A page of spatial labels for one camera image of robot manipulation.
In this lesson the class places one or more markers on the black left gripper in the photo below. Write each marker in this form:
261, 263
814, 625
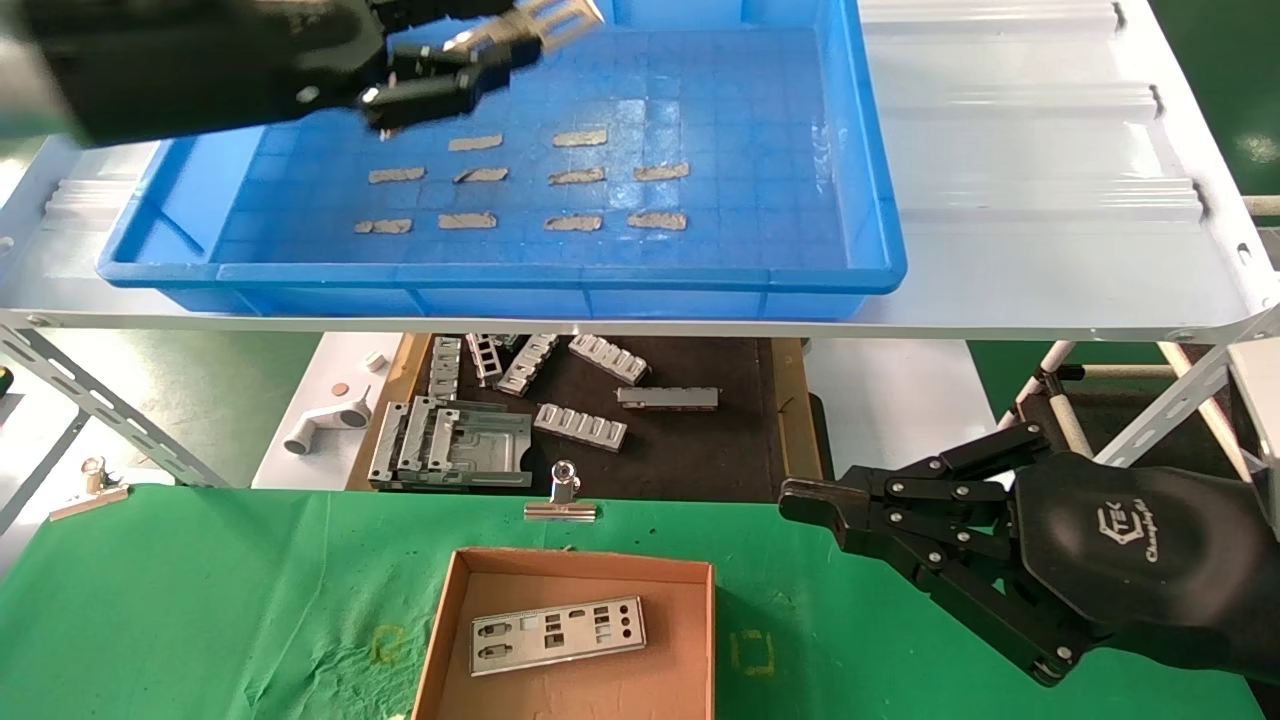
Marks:
200, 60

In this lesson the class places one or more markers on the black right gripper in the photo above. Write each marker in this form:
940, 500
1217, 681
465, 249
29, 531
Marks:
1150, 560

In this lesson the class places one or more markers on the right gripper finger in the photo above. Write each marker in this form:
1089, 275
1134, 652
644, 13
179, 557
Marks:
830, 500

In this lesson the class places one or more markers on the silver perforated metal plate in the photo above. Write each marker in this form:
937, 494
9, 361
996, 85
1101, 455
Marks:
530, 656
560, 18

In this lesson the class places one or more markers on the wooden framed black mat tray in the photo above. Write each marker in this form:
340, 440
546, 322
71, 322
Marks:
700, 450

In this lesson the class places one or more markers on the blue plastic tray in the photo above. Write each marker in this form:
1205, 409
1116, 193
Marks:
700, 120

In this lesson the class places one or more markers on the brown cardboard box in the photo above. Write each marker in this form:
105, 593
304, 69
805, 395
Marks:
600, 692

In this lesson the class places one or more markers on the grey tape strip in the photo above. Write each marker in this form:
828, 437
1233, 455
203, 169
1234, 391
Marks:
395, 176
656, 221
572, 223
382, 227
476, 143
575, 177
580, 139
466, 221
485, 175
661, 172

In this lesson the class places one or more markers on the grey long metal bar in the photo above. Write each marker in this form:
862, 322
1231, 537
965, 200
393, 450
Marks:
667, 398

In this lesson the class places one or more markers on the black rack mat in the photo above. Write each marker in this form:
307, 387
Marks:
1120, 400

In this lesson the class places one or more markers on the grey slotted metal part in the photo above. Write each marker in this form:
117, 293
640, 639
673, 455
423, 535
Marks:
580, 427
485, 358
445, 368
527, 364
608, 358

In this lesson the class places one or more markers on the perforated white shelf leg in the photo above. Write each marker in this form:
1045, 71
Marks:
1170, 400
100, 405

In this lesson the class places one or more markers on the silver binder clip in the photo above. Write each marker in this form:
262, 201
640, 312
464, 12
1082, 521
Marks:
560, 511
85, 503

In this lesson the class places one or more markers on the small white cylinder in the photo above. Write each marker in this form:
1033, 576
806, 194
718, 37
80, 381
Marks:
375, 361

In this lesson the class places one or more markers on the large flat grey metal plate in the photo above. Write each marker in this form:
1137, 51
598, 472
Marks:
490, 445

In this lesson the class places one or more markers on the white pipe fitting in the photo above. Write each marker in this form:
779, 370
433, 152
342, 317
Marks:
330, 420

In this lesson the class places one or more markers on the grey ribbed metal part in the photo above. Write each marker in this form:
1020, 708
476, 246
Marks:
420, 436
386, 442

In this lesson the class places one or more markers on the white metal shelf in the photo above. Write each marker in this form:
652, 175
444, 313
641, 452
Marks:
1000, 150

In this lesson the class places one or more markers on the white tube rack frame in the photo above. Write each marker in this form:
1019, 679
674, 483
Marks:
1040, 365

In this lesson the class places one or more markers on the right wrist camera housing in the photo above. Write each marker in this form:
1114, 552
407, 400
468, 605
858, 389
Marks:
1260, 420

